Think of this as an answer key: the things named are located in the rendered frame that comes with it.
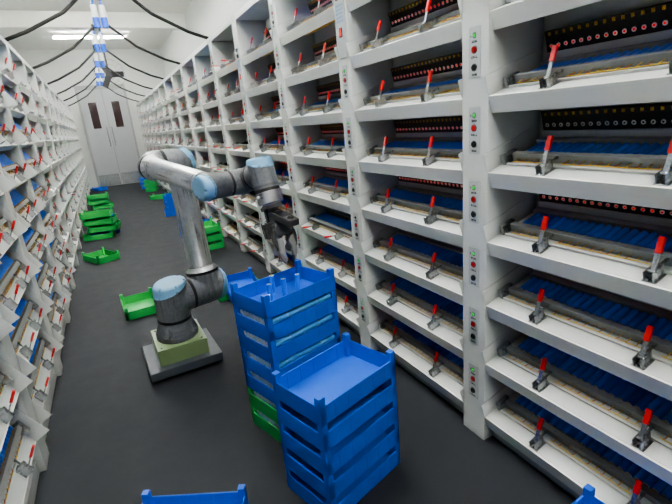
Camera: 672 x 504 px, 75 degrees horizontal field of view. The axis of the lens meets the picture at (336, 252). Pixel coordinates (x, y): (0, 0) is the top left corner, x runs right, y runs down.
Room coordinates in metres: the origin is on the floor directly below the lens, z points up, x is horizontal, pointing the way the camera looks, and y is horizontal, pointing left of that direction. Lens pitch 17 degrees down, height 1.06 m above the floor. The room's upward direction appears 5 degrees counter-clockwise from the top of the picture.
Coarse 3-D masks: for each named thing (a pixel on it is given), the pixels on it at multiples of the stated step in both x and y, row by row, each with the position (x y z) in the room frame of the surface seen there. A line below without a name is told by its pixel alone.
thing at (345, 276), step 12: (312, 252) 2.45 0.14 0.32; (324, 252) 2.38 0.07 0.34; (336, 252) 2.33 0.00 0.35; (312, 264) 2.36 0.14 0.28; (324, 264) 2.28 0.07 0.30; (336, 264) 2.23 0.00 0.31; (348, 264) 2.13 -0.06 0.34; (336, 276) 2.10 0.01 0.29; (348, 276) 2.05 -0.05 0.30; (348, 288) 2.00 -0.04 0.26
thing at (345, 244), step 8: (320, 208) 2.51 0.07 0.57; (304, 216) 2.46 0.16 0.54; (312, 216) 2.46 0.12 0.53; (304, 224) 2.45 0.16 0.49; (312, 224) 2.40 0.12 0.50; (304, 232) 2.44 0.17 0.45; (312, 232) 2.32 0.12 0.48; (320, 232) 2.24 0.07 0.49; (328, 232) 2.20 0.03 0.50; (328, 240) 2.15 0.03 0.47; (336, 240) 2.06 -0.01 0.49; (344, 240) 2.03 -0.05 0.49; (352, 240) 1.91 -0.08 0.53; (344, 248) 2.00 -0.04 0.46; (352, 248) 1.92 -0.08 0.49
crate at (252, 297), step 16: (288, 272) 1.56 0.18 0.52; (304, 272) 1.57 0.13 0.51; (320, 272) 1.50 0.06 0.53; (240, 288) 1.42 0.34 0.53; (256, 288) 1.46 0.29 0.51; (288, 288) 1.49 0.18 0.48; (304, 288) 1.36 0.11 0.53; (320, 288) 1.40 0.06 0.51; (240, 304) 1.36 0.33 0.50; (256, 304) 1.28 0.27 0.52; (272, 304) 1.27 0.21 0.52; (288, 304) 1.31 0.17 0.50
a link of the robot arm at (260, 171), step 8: (248, 160) 1.53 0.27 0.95; (256, 160) 1.52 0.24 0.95; (264, 160) 1.53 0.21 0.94; (248, 168) 1.54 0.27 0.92; (256, 168) 1.51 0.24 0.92; (264, 168) 1.52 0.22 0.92; (272, 168) 1.54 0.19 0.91; (248, 176) 1.54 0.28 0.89; (256, 176) 1.51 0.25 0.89; (264, 176) 1.51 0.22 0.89; (272, 176) 1.52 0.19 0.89; (248, 184) 1.56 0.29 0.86; (256, 184) 1.51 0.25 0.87; (264, 184) 1.50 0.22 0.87; (272, 184) 1.51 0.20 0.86; (256, 192) 1.51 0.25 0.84
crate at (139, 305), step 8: (120, 296) 2.69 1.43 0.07; (128, 296) 2.73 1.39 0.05; (136, 296) 2.75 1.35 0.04; (144, 296) 2.77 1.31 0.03; (152, 296) 2.78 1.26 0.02; (128, 304) 2.71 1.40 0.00; (136, 304) 2.70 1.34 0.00; (144, 304) 2.68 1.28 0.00; (152, 304) 2.67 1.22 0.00; (128, 312) 2.45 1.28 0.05; (136, 312) 2.47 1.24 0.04; (144, 312) 2.50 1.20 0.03; (152, 312) 2.52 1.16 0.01; (128, 320) 2.45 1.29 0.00
